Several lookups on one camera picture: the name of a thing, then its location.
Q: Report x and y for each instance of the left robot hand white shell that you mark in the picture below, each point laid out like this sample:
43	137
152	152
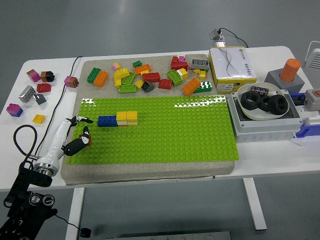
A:
58	136

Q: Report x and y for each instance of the brown and black brick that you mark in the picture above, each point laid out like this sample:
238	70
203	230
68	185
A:
47	76

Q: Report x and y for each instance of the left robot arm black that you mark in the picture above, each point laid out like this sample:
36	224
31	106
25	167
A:
37	177

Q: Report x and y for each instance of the yellow flat brick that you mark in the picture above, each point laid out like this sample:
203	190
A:
39	118

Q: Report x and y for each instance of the red brick with white base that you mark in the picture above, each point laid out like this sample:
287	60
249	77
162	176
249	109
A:
43	88

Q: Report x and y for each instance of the pink brick on blue brick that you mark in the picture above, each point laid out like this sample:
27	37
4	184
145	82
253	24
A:
14	110

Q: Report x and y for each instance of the silver studded brick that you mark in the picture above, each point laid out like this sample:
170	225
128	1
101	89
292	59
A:
26	94

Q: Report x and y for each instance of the pink and brown brick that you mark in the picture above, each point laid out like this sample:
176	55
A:
71	81

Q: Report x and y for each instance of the pink brick with brown top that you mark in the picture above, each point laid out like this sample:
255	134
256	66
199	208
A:
34	75

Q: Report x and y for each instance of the yellow square brick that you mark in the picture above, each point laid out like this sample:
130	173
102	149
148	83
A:
132	116
122	116

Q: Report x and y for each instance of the dark green long brick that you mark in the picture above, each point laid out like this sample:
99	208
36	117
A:
93	75

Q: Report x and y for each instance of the orange long brick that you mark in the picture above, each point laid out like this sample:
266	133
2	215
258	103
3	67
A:
101	78
142	68
191	86

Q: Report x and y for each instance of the small yellow brick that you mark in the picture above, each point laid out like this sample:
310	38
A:
117	83
138	84
144	73
202	74
196	71

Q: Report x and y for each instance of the lime green long brick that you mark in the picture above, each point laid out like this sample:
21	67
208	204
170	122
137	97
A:
127	89
174	77
128	79

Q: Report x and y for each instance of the yellow curved brick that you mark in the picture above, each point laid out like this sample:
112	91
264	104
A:
121	73

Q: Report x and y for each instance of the small pink brick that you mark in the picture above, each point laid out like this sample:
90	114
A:
182	59
116	66

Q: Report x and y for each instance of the dark grey slope brick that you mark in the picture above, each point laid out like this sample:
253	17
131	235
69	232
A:
148	86

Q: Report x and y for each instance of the green studded baseplate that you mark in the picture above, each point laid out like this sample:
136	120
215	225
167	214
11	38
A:
162	130

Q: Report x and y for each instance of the small dark green brick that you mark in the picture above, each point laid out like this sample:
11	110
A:
137	64

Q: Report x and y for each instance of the red long brick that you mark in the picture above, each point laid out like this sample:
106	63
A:
151	77

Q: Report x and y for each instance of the red square brick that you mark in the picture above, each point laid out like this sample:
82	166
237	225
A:
165	84

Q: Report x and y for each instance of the red stacked bricks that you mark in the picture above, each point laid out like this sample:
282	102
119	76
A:
178	65

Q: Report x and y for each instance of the white and yellow brick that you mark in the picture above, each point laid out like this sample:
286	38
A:
183	73

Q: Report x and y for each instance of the green brick with white studs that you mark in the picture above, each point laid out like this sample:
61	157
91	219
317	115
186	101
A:
203	88

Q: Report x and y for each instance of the grey long brick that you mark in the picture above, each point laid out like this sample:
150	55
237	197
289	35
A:
200	64

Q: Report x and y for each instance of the silver flat plate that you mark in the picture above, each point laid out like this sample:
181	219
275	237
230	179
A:
40	99

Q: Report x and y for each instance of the white table leg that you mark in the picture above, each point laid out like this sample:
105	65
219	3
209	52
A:
255	205
75	212

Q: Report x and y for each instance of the grey-brown mat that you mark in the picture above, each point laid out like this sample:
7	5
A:
150	172

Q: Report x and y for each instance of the black plug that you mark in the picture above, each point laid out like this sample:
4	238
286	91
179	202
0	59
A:
85	232

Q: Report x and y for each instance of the grey metal plate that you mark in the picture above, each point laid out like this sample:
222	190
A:
175	236

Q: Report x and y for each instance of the yellow and white cardboard box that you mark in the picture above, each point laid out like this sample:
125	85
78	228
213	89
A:
232	68

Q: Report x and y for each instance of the small silver device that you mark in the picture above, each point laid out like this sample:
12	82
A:
218	38

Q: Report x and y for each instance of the large black nut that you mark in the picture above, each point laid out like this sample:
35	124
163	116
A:
245	100
263	106
273	108

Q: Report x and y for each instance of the white bowl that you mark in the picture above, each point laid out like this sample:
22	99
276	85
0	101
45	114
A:
250	113

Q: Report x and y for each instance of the grey junction box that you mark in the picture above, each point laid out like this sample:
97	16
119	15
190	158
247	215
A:
265	130

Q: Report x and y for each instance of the dark purple component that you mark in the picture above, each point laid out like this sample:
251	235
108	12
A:
260	90

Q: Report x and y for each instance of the grey block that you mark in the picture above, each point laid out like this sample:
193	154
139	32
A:
275	78

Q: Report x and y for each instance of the white zip tie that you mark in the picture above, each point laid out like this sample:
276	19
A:
297	143

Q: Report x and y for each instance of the orange cylinder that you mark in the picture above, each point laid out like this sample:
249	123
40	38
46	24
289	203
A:
290	70

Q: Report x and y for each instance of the small blue part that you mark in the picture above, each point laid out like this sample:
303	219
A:
296	95

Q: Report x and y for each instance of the blue block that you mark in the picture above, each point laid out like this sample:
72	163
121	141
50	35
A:
308	130

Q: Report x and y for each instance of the grey box with red button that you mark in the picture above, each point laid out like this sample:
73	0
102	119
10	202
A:
311	102

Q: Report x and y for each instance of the white rail part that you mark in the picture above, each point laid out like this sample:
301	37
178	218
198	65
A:
311	119

